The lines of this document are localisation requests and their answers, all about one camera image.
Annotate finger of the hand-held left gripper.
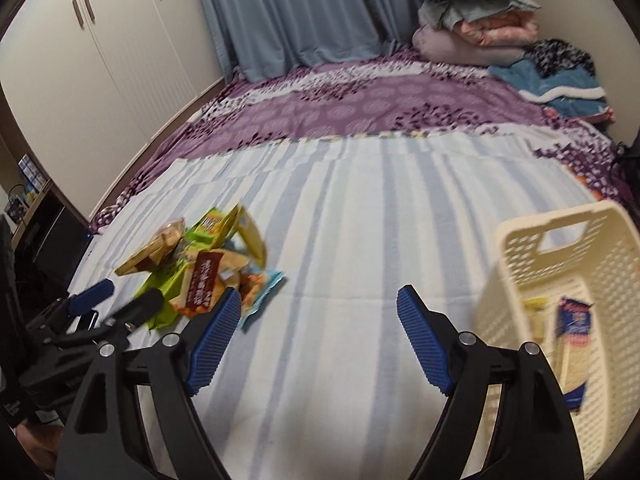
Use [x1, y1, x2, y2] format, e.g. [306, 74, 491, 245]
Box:
[100, 289, 166, 333]
[67, 280, 116, 318]

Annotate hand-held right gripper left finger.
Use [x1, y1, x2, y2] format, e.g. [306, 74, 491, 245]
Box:
[54, 287, 243, 480]

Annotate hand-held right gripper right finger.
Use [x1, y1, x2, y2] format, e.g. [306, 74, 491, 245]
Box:
[396, 285, 586, 480]

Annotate large green seaweed packet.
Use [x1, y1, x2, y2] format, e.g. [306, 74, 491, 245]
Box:
[135, 255, 201, 333]

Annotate clear cookie packet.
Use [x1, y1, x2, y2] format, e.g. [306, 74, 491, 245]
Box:
[114, 217, 187, 277]

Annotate orange packet with brown label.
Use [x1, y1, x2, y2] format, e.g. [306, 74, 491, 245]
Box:
[172, 247, 251, 318]

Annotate light blue snack packet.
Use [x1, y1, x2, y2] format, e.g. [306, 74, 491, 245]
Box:
[235, 267, 286, 331]

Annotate yellow biscuit packet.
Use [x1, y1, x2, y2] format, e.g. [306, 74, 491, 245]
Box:
[227, 203, 268, 266]

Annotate cream perforated plastic basket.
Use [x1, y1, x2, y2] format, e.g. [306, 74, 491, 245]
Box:
[472, 200, 640, 480]

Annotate person's left hand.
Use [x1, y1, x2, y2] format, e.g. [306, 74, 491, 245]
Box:
[15, 422, 63, 476]

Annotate black cabinet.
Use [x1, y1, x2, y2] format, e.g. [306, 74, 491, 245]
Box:
[30, 200, 96, 286]

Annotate wooden side shelf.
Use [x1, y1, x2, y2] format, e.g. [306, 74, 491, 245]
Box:
[10, 180, 56, 251]

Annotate small yellow snack packet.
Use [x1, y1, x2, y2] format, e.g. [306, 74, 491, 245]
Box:
[522, 297, 551, 356]

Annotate blue and white boxes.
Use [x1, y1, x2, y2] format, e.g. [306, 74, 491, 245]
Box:
[17, 154, 43, 186]

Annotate blue and white snack packet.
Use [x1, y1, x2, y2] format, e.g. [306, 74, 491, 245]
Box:
[552, 296, 593, 411]

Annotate white wardrobe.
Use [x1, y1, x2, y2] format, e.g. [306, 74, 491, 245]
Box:
[0, 0, 236, 221]

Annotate purple floral bedsheet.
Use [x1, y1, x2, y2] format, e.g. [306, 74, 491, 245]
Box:
[90, 47, 631, 236]

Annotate blue fleece garment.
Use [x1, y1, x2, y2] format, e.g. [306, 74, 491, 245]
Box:
[487, 57, 613, 118]

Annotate lilac quilt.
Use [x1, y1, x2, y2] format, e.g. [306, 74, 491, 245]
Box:
[412, 25, 531, 66]

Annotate leopard print cloth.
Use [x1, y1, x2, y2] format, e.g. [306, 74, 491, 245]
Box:
[522, 37, 598, 78]

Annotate pink floral quilt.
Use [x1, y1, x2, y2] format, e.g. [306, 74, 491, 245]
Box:
[452, 17, 538, 48]

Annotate pale green folded blanket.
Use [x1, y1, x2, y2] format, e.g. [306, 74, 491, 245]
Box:
[419, 0, 541, 31]

